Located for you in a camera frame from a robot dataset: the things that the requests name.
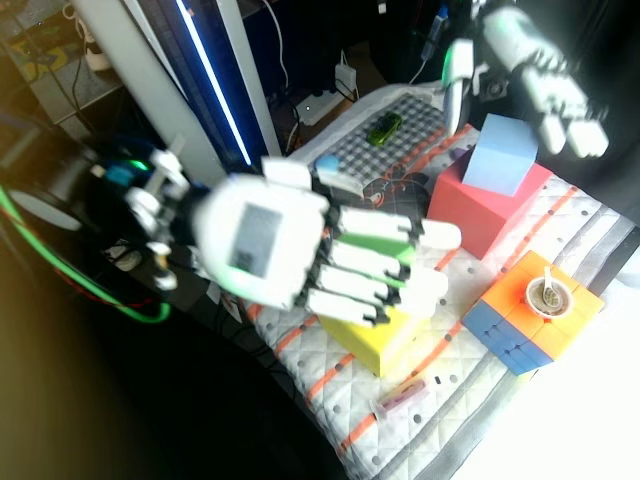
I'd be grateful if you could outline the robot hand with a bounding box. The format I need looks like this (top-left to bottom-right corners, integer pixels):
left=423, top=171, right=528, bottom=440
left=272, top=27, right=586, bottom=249
left=194, top=157, right=462, bottom=329
left=441, top=7, right=610, bottom=159

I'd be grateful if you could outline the blue foam block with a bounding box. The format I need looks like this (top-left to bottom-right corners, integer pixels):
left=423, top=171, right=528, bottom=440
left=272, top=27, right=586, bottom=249
left=461, top=113, right=540, bottom=198

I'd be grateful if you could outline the white power strip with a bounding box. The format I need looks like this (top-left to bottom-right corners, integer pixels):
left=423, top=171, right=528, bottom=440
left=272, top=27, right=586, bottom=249
left=294, top=89, right=352, bottom=127

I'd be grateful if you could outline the yellow foam block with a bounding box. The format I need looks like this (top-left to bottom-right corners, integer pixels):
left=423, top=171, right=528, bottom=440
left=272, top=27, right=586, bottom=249
left=318, top=303, right=432, bottom=379

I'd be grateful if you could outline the bright led light strip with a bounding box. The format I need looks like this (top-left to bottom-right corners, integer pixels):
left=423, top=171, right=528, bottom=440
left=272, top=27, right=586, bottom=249
left=174, top=0, right=254, bottom=167

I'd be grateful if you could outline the green toy car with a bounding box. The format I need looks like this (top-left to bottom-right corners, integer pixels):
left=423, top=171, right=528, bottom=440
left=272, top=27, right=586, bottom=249
left=366, top=112, right=403, bottom=147

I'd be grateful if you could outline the red foam block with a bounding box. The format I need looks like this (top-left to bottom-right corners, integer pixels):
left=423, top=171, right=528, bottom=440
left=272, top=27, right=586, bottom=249
left=427, top=149, right=554, bottom=261

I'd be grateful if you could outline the white plug adapter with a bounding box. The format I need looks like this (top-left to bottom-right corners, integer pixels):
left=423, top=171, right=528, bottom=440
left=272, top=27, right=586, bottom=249
left=333, top=51, right=358, bottom=97

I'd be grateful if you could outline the round grey disc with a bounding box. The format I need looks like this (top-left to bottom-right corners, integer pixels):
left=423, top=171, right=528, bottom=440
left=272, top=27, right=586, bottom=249
left=8, top=188, right=82, bottom=232

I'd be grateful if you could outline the white quilt with orange stripes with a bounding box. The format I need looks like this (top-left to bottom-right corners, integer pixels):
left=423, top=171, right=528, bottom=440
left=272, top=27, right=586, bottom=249
left=214, top=82, right=640, bottom=480

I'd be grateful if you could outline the small toy noodle bowl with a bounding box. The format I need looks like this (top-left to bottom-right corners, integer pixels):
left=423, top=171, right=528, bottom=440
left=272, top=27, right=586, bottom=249
left=525, top=275, right=575, bottom=318

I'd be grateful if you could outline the large rubik's cube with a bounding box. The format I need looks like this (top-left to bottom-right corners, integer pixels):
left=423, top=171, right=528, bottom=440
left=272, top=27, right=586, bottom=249
left=461, top=249, right=607, bottom=376

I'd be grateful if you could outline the green cable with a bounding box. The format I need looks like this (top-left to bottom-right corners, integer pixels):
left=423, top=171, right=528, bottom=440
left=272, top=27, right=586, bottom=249
left=0, top=183, right=172, bottom=325

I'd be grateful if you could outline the white cable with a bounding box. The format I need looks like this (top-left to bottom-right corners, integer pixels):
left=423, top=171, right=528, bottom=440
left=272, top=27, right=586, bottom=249
left=262, top=0, right=292, bottom=94

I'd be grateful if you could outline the white upright post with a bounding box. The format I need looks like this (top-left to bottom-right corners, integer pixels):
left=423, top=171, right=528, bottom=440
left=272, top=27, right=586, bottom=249
left=71, top=0, right=282, bottom=174

